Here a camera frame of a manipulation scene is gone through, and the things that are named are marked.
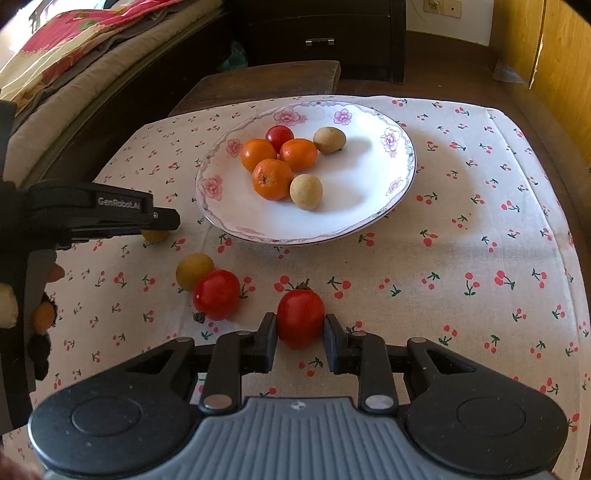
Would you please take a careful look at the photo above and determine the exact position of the dark brown longan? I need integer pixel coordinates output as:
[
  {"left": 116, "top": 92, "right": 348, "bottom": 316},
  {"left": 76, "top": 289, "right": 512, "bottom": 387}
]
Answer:
[{"left": 141, "top": 230, "right": 169, "bottom": 244}]

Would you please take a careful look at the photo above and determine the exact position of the tan longan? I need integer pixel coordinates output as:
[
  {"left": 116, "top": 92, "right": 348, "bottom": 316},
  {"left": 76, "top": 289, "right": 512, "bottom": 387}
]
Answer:
[
  {"left": 175, "top": 253, "right": 214, "bottom": 292},
  {"left": 290, "top": 174, "right": 324, "bottom": 211}
]

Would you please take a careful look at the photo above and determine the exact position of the oval red tomato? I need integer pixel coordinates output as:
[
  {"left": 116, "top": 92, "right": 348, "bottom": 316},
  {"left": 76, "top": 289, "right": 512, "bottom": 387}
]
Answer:
[{"left": 276, "top": 283, "right": 325, "bottom": 350}]

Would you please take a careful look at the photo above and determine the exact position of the orange tangerine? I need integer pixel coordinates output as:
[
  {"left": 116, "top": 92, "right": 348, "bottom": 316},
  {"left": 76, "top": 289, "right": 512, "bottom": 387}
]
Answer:
[
  {"left": 280, "top": 138, "right": 318, "bottom": 172},
  {"left": 240, "top": 138, "right": 276, "bottom": 172},
  {"left": 252, "top": 159, "right": 294, "bottom": 201}
]

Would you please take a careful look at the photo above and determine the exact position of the round red tomato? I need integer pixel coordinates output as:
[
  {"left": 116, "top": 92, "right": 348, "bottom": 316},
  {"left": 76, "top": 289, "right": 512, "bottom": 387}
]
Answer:
[{"left": 266, "top": 125, "right": 294, "bottom": 153}]

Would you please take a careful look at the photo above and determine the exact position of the beige mattress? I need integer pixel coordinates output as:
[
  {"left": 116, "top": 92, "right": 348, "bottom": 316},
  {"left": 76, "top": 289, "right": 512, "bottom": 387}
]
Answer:
[{"left": 4, "top": 1, "right": 221, "bottom": 184}]

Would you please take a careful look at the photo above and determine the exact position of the cherry print tablecloth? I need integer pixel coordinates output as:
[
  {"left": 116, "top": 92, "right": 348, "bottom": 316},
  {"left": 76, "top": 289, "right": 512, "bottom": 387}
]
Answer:
[{"left": 31, "top": 97, "right": 590, "bottom": 479}]

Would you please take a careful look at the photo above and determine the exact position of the floral quilt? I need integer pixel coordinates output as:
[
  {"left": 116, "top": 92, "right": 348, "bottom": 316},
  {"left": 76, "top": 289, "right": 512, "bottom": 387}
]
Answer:
[{"left": 1, "top": 1, "right": 174, "bottom": 111}]

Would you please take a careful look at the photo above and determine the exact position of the white floral plate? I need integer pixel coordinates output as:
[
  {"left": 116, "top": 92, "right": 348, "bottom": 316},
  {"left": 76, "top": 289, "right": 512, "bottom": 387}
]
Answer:
[{"left": 194, "top": 100, "right": 418, "bottom": 246}]

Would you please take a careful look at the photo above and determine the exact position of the dark wooden stool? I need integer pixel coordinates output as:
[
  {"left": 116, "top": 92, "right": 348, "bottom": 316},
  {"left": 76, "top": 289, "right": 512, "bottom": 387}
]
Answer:
[{"left": 169, "top": 60, "right": 341, "bottom": 117}]

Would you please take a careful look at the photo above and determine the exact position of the dark wooden nightstand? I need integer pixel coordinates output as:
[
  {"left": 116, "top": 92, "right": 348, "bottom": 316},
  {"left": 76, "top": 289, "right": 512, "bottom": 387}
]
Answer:
[{"left": 222, "top": 0, "right": 407, "bottom": 83}]

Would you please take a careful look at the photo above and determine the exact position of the yellow wooden wardrobe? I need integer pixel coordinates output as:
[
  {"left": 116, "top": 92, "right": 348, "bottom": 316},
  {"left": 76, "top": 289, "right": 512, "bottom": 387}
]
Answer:
[{"left": 489, "top": 0, "right": 591, "bottom": 204}]

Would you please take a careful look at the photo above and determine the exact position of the wall power socket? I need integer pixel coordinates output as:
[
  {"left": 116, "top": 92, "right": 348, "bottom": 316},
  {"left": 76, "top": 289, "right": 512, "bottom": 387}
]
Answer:
[{"left": 423, "top": 0, "right": 462, "bottom": 19}]

